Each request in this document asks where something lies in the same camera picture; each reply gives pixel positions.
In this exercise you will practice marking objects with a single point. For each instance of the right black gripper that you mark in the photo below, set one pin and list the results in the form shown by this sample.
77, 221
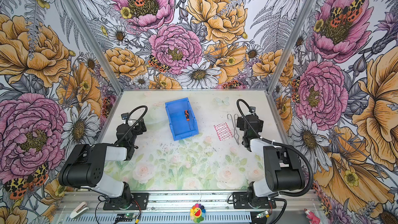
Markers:
241, 123

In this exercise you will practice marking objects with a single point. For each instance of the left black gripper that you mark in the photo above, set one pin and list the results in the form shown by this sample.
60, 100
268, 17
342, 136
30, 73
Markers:
140, 131

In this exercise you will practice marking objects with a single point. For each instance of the orange black screwdriver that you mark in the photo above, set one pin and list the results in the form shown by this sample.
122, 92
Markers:
186, 113

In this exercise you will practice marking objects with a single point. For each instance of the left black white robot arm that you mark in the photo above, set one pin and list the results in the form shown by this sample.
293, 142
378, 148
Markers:
84, 168

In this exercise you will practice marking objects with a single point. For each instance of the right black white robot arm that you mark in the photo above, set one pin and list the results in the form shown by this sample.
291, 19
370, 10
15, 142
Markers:
283, 174

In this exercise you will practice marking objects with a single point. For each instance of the blue plastic bin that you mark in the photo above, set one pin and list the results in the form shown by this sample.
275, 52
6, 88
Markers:
180, 128

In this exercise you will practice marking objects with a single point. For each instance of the metal crucible tongs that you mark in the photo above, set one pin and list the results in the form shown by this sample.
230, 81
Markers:
233, 120

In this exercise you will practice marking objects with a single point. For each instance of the pink white bandage packet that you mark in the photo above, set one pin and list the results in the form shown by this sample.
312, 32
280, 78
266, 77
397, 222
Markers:
223, 131

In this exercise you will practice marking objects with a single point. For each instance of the green circuit board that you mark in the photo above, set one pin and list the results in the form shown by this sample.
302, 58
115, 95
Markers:
125, 217

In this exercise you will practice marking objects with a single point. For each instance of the white stapler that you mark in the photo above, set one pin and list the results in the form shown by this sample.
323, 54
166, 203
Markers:
79, 210

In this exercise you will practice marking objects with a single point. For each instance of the rainbow flower smiley toy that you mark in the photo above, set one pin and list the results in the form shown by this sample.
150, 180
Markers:
197, 213

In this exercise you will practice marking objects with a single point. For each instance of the pink figurine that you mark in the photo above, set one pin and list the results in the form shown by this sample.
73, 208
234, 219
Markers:
313, 219

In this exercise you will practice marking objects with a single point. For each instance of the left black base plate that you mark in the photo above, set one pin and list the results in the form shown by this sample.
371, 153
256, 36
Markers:
135, 201

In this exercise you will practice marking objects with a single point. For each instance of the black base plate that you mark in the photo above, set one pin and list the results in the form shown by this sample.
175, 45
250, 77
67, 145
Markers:
135, 201
245, 200

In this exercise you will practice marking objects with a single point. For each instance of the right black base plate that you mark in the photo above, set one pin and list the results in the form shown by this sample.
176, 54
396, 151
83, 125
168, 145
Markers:
245, 200

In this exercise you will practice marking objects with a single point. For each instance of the aluminium front rail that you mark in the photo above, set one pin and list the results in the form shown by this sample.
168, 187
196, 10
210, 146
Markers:
180, 201

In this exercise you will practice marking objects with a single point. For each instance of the white slotted cable duct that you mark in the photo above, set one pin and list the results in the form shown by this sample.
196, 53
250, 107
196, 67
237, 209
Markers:
162, 218

